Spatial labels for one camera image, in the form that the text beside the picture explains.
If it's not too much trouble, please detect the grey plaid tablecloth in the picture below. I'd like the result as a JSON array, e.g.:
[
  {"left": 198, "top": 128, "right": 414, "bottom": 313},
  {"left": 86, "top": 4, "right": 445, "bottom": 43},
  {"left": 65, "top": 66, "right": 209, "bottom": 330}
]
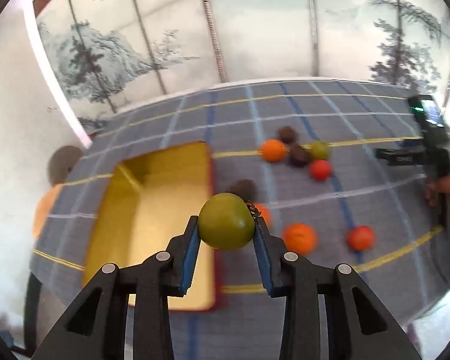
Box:
[{"left": 30, "top": 79, "right": 450, "bottom": 360}]

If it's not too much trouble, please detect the gold metal tray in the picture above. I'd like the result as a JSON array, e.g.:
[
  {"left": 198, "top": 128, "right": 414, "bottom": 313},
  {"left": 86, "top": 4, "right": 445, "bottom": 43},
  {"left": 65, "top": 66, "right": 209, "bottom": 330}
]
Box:
[{"left": 82, "top": 141, "right": 220, "bottom": 313}]

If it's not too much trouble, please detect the orange stool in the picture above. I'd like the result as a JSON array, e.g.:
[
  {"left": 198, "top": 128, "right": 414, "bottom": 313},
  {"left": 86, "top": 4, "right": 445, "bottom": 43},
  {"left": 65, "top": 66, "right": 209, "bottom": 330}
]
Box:
[{"left": 32, "top": 184, "right": 65, "bottom": 239}]

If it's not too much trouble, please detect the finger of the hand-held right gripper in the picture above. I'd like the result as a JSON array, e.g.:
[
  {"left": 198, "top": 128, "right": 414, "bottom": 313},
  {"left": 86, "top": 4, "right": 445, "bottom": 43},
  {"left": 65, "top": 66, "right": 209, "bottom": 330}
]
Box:
[{"left": 375, "top": 148, "right": 429, "bottom": 166}]

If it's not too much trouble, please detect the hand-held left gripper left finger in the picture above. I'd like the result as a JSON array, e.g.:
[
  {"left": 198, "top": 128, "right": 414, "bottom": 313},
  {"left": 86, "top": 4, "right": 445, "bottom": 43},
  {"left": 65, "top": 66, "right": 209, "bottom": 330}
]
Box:
[{"left": 32, "top": 215, "right": 202, "bottom": 360}]

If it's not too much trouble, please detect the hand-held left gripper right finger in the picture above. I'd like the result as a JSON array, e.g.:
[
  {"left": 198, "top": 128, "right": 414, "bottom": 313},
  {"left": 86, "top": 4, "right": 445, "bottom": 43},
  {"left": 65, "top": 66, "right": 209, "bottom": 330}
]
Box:
[{"left": 252, "top": 217, "right": 423, "bottom": 360}]

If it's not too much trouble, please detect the painted landscape folding screen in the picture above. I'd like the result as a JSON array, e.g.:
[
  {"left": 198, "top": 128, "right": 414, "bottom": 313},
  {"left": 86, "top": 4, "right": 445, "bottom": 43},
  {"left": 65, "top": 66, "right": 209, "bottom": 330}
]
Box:
[{"left": 34, "top": 0, "right": 450, "bottom": 136}]

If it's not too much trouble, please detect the green round fruit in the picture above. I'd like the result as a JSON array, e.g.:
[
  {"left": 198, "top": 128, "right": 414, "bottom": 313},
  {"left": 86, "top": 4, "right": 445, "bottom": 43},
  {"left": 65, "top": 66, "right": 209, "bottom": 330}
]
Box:
[
  {"left": 310, "top": 141, "right": 332, "bottom": 161},
  {"left": 197, "top": 193, "right": 256, "bottom": 251}
]

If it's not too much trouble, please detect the grey round stone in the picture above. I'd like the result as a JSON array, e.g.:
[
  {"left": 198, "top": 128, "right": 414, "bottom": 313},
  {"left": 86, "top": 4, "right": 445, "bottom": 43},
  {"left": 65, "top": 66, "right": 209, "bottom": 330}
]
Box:
[{"left": 47, "top": 145, "right": 84, "bottom": 187}]

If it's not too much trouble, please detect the dark wrinkled passion fruit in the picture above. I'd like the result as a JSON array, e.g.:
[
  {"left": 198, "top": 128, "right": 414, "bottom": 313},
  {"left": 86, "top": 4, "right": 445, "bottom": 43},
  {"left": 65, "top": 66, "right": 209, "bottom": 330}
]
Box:
[
  {"left": 288, "top": 144, "right": 312, "bottom": 168},
  {"left": 277, "top": 126, "right": 298, "bottom": 145},
  {"left": 229, "top": 179, "right": 258, "bottom": 202}
]

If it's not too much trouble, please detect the orange tangerine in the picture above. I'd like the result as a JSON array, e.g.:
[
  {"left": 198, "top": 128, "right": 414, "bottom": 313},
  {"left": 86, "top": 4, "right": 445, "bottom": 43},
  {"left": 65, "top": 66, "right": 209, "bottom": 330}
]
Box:
[
  {"left": 260, "top": 139, "right": 287, "bottom": 163},
  {"left": 283, "top": 223, "right": 319, "bottom": 254},
  {"left": 253, "top": 203, "right": 273, "bottom": 229}
]

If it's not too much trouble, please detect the red round fruit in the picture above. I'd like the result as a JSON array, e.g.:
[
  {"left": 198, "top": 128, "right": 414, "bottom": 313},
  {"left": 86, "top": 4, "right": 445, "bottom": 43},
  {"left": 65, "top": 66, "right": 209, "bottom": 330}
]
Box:
[
  {"left": 309, "top": 159, "right": 332, "bottom": 182},
  {"left": 346, "top": 225, "right": 376, "bottom": 252}
]

